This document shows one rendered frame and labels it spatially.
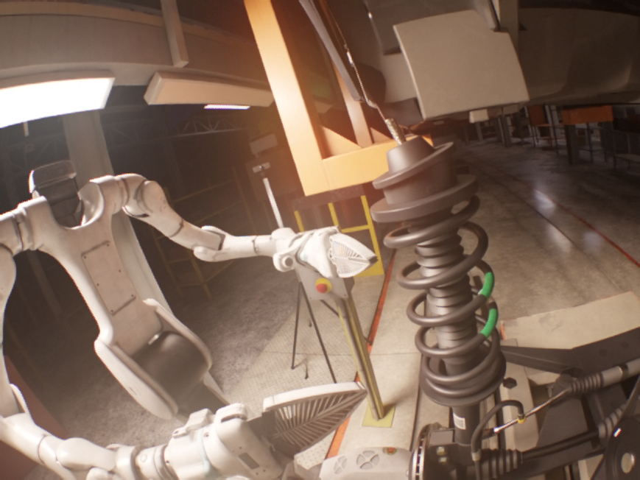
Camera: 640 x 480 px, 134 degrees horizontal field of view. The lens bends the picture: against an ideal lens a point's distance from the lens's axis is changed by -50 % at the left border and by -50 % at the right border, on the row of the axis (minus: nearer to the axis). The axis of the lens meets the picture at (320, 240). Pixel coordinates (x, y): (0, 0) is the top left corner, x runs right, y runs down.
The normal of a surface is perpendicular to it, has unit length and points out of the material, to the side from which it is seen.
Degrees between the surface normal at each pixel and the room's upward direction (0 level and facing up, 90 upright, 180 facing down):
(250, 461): 76
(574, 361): 3
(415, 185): 90
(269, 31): 90
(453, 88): 90
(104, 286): 88
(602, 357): 0
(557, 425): 10
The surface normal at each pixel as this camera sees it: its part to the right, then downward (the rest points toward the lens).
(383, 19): -0.19, 0.71
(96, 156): 0.90, -0.15
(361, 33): -0.28, 0.52
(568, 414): -0.44, -0.87
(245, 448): 0.22, -0.04
